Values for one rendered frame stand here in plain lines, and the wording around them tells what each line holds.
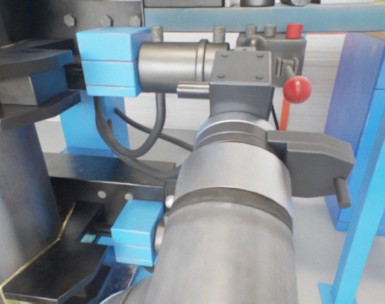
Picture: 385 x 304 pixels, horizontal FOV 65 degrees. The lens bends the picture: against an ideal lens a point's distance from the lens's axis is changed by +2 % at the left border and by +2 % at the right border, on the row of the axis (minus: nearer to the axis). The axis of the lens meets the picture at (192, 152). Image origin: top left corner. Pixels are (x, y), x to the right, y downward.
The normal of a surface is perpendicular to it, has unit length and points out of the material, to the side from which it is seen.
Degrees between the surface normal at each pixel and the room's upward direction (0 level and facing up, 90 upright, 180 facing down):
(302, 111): 90
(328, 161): 110
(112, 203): 90
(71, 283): 0
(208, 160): 31
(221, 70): 20
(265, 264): 36
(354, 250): 90
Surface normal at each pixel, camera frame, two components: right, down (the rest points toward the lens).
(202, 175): -0.48, -0.65
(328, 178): -0.16, 0.73
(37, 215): 0.89, 0.20
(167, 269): -0.76, -0.52
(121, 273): -0.01, -0.89
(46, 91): 0.98, 0.07
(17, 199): 0.74, 0.30
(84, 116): -0.18, 0.45
